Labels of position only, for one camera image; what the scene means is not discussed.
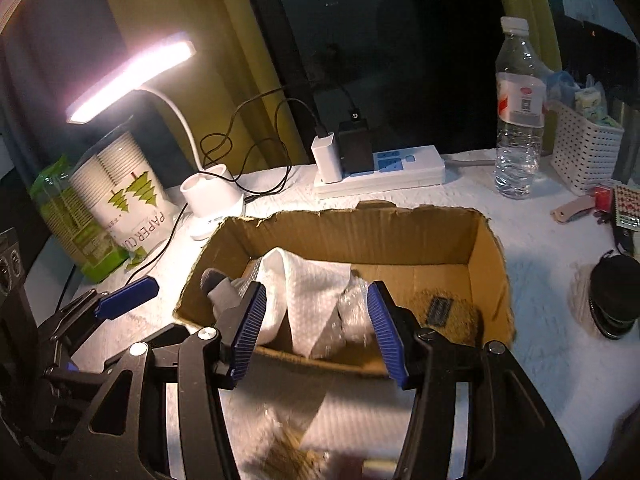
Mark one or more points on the paper cup package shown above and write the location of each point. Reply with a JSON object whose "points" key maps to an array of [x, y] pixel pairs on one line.
{"points": [[117, 180]]}

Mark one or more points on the small red item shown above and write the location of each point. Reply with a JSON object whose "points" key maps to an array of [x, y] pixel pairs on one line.
{"points": [[603, 197]]}

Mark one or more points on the blue plastic bag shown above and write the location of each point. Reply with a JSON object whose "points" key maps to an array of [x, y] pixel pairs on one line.
{"points": [[560, 85]]}

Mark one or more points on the white power strip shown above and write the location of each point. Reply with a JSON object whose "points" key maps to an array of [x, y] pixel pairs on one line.
{"points": [[415, 165]]}

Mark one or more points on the pink utility knife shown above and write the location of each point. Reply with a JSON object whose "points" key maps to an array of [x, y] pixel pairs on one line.
{"points": [[572, 209]]}

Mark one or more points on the grey sock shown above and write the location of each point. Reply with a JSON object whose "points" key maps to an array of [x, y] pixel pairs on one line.
{"points": [[222, 295]]}

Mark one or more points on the clear water bottle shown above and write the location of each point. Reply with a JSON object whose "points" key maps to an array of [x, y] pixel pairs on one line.
{"points": [[519, 130]]}

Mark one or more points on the white desk lamp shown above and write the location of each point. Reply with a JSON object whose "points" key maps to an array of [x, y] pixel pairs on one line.
{"points": [[210, 195]]}

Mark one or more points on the black round container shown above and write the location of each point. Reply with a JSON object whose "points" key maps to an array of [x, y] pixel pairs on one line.
{"points": [[617, 290]]}

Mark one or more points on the white paper towel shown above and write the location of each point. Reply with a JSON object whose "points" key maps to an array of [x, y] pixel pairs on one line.
{"points": [[310, 295]]}

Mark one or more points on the brown fibre pad black label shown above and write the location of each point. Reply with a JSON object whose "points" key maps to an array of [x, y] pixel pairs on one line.
{"points": [[455, 317]]}

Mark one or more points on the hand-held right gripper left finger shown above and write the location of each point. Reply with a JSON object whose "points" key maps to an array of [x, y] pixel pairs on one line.
{"points": [[247, 332]]}

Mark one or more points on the printed card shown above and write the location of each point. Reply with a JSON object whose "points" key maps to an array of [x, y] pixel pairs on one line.
{"points": [[627, 207]]}

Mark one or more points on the green white tissue packet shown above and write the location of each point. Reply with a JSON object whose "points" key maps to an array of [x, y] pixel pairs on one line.
{"points": [[592, 105]]}

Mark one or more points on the brown cardboard box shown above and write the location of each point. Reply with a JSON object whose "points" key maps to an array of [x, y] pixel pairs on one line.
{"points": [[440, 245]]}

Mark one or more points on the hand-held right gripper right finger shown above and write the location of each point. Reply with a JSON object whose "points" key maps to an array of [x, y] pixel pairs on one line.
{"points": [[386, 335]]}

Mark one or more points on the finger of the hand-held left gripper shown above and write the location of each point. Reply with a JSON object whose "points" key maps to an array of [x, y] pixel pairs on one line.
{"points": [[127, 297]]}

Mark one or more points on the white woven plastic basket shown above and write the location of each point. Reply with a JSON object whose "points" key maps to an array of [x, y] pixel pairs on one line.
{"points": [[585, 155]]}

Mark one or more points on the clear bubble wrap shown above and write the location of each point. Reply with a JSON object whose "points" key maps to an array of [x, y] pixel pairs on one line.
{"points": [[355, 317]]}

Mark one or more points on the white textured table cover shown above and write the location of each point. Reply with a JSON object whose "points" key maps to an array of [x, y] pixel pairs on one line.
{"points": [[545, 350]]}

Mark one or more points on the white charger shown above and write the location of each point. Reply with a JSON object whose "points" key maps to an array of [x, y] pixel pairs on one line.
{"points": [[326, 160]]}

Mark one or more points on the white foam sheet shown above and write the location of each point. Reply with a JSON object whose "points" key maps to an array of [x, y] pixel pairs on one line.
{"points": [[355, 420]]}

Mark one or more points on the black power adapter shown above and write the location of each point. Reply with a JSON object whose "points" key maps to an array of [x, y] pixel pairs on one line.
{"points": [[356, 147]]}

